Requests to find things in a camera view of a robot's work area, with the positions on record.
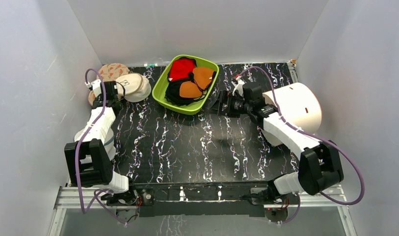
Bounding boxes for floral beige laundry bag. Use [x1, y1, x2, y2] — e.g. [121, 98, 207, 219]
[88, 63, 131, 107]

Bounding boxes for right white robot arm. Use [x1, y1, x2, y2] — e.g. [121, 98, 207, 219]
[210, 82, 344, 204]

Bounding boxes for orange black bra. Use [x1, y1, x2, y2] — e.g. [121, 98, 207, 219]
[165, 67, 217, 106]

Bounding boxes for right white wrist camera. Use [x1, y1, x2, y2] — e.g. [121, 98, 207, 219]
[231, 75, 245, 97]

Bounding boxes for red bra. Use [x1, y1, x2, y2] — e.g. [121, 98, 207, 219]
[168, 57, 197, 82]

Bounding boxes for large white cylinder bag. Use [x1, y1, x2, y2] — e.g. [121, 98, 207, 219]
[262, 83, 322, 150]

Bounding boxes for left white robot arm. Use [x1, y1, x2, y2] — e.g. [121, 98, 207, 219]
[64, 79, 138, 205]

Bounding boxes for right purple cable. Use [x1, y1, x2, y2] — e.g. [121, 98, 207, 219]
[237, 66, 366, 225]

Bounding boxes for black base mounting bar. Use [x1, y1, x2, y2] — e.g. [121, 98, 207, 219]
[103, 181, 317, 218]

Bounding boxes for green plastic tray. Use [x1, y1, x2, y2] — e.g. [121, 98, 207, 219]
[152, 55, 219, 115]

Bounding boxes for white mesh laundry bag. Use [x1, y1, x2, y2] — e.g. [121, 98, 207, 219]
[74, 128, 116, 161]

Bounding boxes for cream round laundry bag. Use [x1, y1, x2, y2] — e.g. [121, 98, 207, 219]
[115, 73, 152, 103]

